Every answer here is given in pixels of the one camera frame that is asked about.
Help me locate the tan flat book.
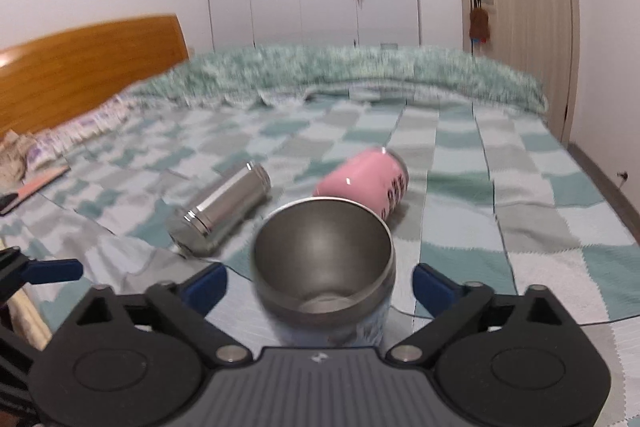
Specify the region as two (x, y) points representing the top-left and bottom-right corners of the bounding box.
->
(16, 164), (71, 198)

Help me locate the green checked blanket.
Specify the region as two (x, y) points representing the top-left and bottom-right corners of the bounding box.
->
(0, 92), (640, 427)

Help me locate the floral pillow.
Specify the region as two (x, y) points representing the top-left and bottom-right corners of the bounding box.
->
(0, 94), (133, 182)

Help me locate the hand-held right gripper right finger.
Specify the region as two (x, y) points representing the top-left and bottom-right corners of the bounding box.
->
(387, 263), (568, 364)

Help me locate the green patterned quilt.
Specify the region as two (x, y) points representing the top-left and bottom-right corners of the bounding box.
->
(125, 44), (549, 115)

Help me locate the silver steel flask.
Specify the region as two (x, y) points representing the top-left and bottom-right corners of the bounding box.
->
(165, 161), (272, 258)

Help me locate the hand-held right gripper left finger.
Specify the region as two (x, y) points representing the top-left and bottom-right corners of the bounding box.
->
(75, 262), (253, 365)

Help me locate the pink cup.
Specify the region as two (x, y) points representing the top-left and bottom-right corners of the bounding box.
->
(313, 147), (411, 222)

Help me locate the steel cup with printed sleeve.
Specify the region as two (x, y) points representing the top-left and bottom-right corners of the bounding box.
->
(251, 199), (397, 349)

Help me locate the brown plush toy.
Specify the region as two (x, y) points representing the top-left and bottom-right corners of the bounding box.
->
(468, 4), (492, 52)

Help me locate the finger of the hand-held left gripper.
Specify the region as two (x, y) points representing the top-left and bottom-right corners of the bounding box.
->
(0, 247), (84, 308)

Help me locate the wooden headboard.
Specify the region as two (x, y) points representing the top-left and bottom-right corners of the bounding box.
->
(0, 14), (190, 140)

